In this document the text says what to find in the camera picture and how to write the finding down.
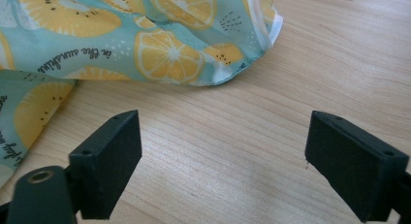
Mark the teal lemon print cloth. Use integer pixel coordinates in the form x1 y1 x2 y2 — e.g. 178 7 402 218
0 0 285 188

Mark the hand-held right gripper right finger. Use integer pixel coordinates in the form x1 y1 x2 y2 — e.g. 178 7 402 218
304 110 411 223

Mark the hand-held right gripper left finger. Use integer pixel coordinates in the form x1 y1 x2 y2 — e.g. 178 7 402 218
68 109 143 221

